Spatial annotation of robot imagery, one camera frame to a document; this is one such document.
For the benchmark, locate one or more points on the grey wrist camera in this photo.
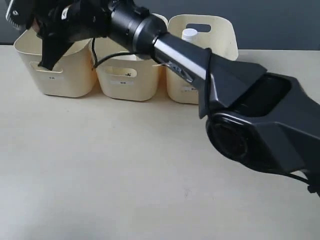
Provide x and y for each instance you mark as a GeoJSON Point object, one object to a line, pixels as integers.
{"type": "Point", "coordinates": [20, 13]}

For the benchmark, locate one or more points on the brown wooden cup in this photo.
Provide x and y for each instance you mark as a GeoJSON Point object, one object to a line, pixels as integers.
{"type": "Point", "coordinates": [35, 25]}

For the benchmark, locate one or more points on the cream bin middle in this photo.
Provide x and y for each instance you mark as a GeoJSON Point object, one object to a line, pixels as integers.
{"type": "Point", "coordinates": [130, 78]}

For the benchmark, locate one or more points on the clear plastic bottle white cap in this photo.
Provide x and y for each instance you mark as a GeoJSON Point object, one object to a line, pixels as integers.
{"type": "Point", "coordinates": [189, 35]}

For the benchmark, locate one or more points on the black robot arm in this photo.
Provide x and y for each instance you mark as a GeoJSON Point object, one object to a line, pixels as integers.
{"type": "Point", "coordinates": [262, 120]}

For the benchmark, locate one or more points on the cream bin left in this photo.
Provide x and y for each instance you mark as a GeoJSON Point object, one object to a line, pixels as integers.
{"type": "Point", "coordinates": [72, 76]}

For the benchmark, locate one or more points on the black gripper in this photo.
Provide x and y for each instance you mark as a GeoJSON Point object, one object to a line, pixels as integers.
{"type": "Point", "coordinates": [63, 22]}

